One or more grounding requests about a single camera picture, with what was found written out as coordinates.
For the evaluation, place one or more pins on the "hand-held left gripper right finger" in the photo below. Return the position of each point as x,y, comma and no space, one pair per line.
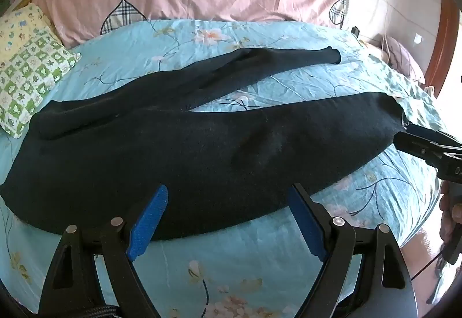
306,221

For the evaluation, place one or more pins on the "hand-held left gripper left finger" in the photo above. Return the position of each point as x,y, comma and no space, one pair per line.
151,221

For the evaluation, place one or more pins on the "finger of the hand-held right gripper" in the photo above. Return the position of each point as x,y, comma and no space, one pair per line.
418,149
433,139

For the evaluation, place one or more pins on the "black pants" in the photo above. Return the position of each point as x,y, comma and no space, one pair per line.
202,152

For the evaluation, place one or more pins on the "person's right hand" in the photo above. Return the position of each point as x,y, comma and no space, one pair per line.
448,220

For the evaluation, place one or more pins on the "turquoise floral bed sheet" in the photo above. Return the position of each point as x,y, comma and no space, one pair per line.
231,274

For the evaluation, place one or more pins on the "small black device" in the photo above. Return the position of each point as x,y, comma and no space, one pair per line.
356,31

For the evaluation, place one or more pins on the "green patterned pillow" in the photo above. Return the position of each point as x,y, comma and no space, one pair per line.
27,69

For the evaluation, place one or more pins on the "pink cushion by wall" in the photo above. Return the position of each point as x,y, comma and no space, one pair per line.
404,56

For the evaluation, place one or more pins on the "red wooden door frame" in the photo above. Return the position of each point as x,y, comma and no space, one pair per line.
442,36

